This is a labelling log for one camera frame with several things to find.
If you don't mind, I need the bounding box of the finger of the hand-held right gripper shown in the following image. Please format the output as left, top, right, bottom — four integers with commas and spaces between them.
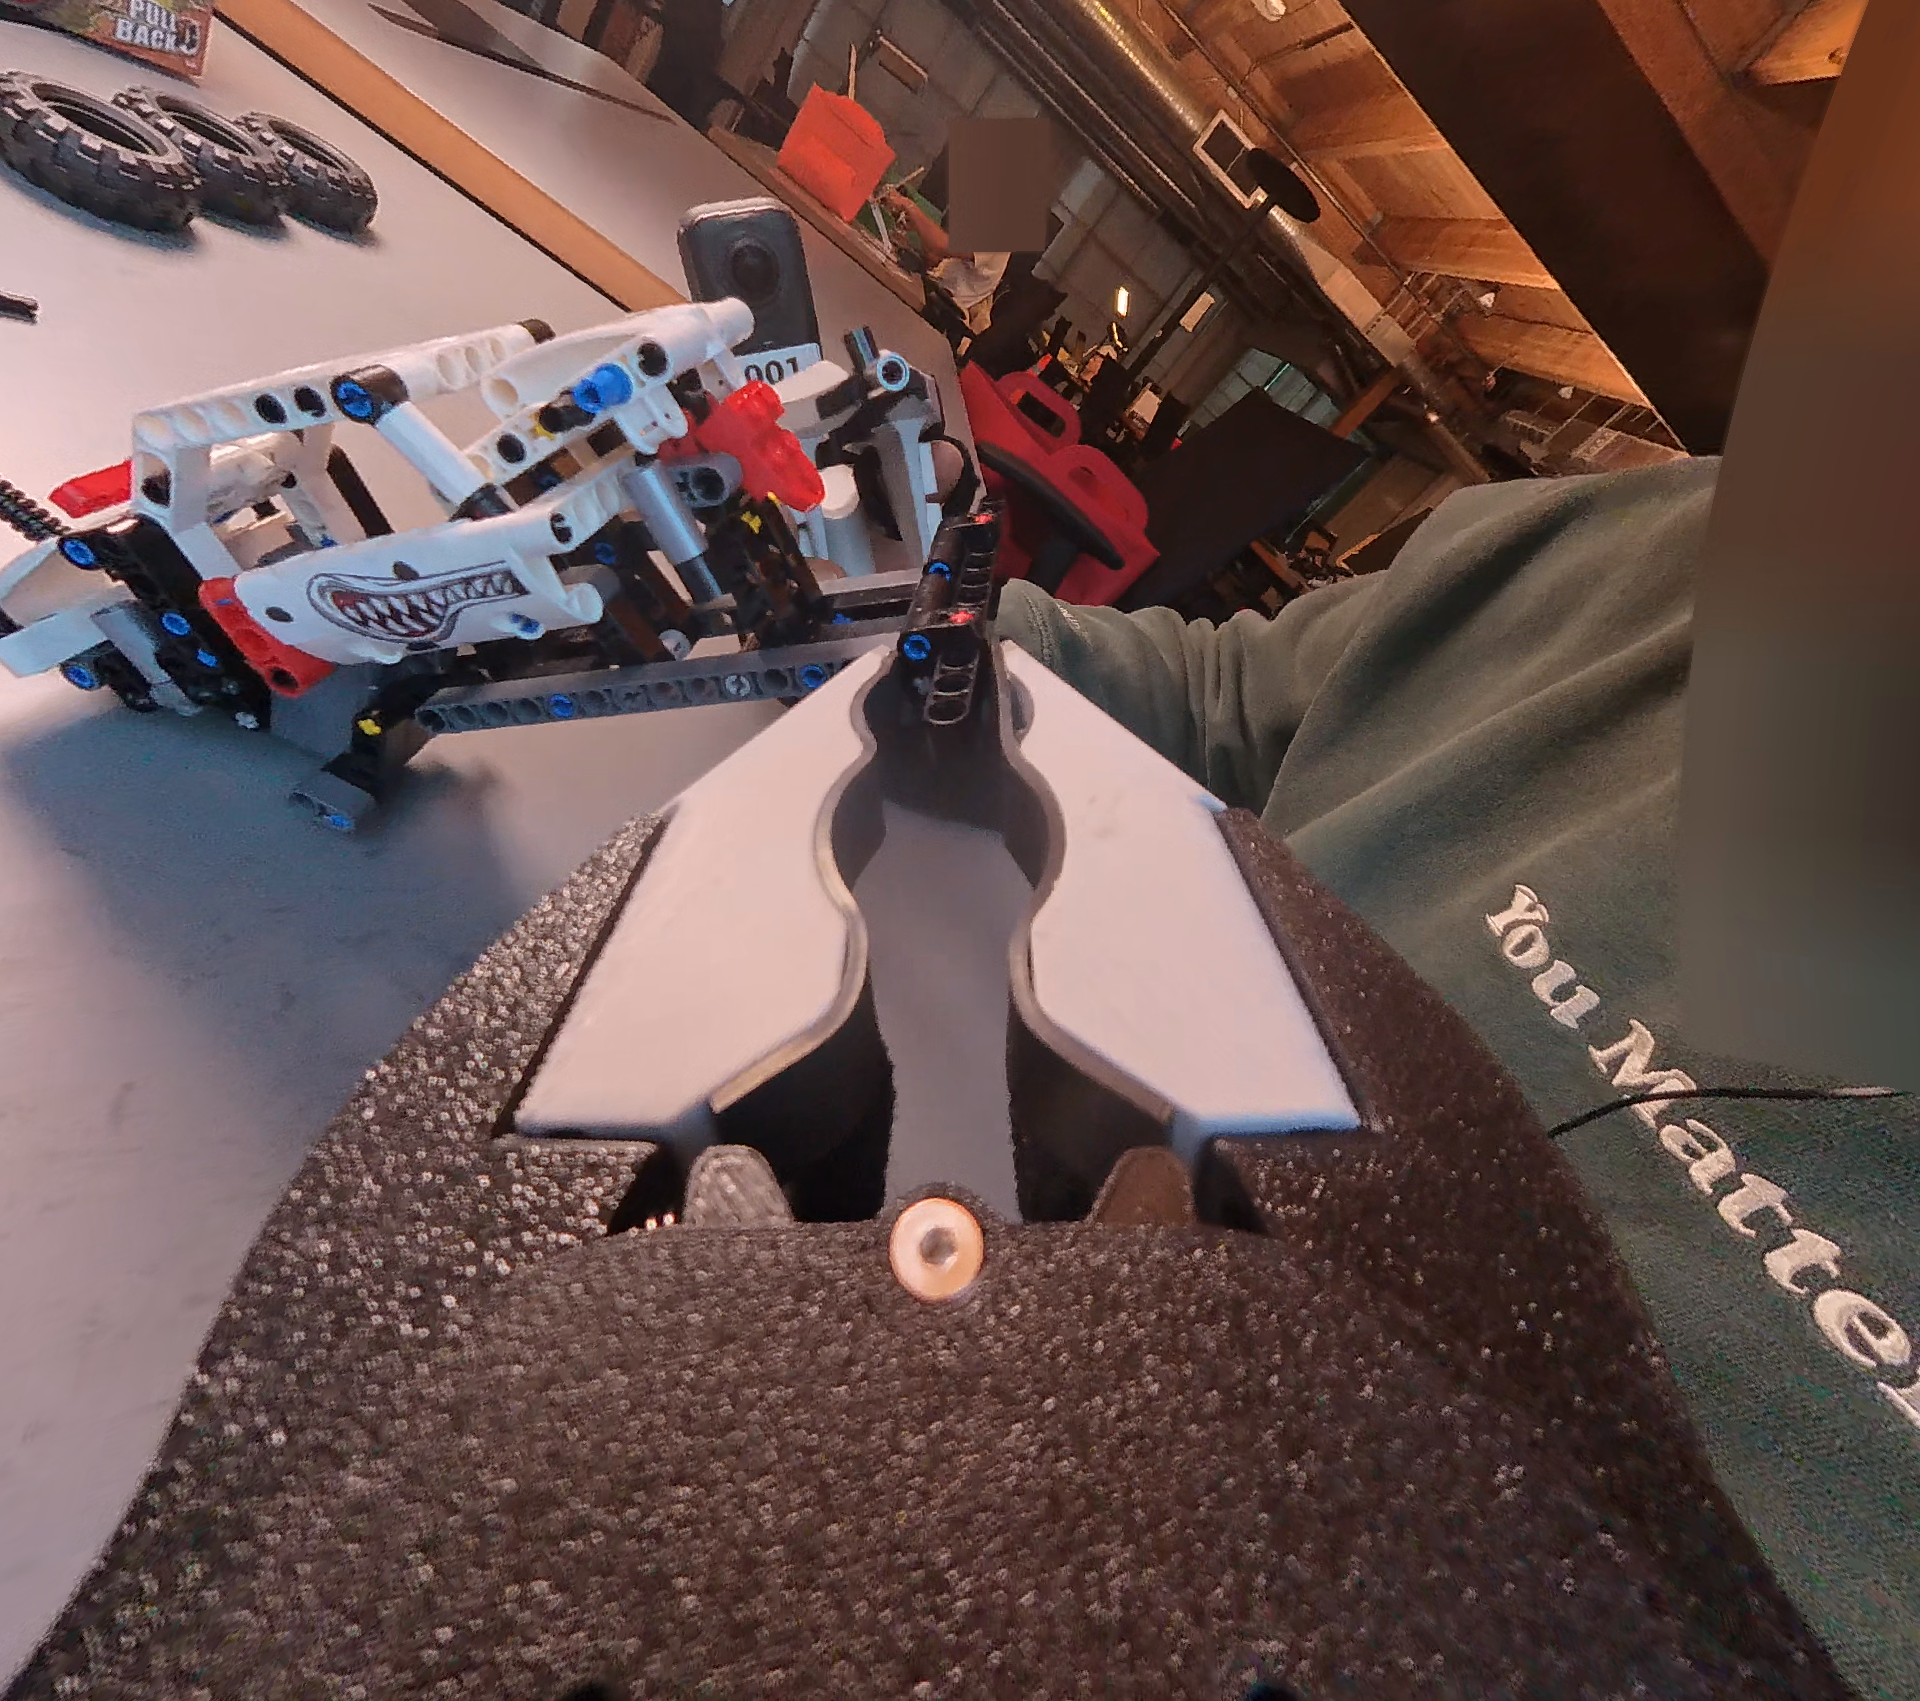
818, 364, 943, 564

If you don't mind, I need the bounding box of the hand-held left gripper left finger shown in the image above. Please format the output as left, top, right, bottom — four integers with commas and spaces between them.
512, 649, 906, 1143

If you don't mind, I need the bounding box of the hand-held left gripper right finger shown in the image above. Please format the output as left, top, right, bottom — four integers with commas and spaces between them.
981, 647, 1364, 1135

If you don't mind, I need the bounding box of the white toy brick truck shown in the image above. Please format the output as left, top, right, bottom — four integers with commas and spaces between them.
0, 297, 1008, 835

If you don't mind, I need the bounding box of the person's right forearm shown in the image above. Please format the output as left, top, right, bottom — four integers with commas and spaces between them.
993, 575, 1351, 835

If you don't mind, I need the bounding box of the grey desk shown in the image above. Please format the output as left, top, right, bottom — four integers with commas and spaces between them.
0, 0, 993, 1644

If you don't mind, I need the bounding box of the orange plastic bin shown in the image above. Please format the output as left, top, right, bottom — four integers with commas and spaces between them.
775, 84, 906, 221

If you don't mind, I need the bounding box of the white table with wood edge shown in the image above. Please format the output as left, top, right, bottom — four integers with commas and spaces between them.
217, 0, 963, 354

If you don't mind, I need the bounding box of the red chair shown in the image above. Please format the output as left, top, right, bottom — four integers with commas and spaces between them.
958, 363, 1161, 611

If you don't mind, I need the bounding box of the black toy rubber tyre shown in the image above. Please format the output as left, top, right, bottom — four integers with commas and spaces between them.
235, 116, 382, 235
117, 84, 297, 228
0, 68, 203, 235

